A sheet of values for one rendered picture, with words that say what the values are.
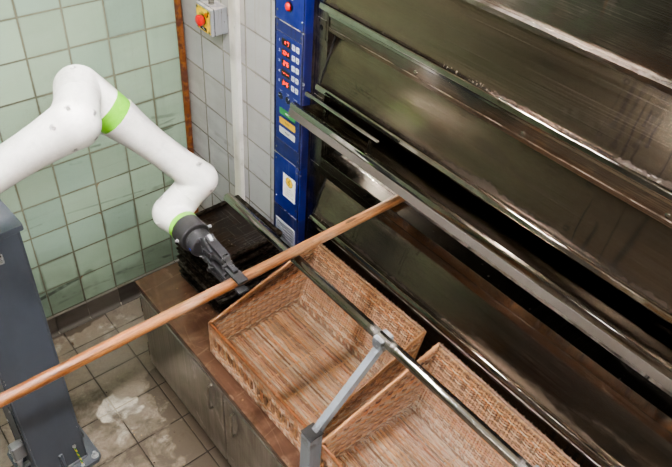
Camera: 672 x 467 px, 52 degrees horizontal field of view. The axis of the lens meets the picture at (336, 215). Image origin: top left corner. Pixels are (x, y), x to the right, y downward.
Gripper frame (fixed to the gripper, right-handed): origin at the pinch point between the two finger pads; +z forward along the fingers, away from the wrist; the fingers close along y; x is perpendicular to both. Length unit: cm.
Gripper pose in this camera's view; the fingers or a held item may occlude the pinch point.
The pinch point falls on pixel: (236, 279)
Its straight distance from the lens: 186.3
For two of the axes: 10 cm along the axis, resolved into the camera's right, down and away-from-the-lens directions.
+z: 6.4, 5.2, -5.7
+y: -0.6, 7.7, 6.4
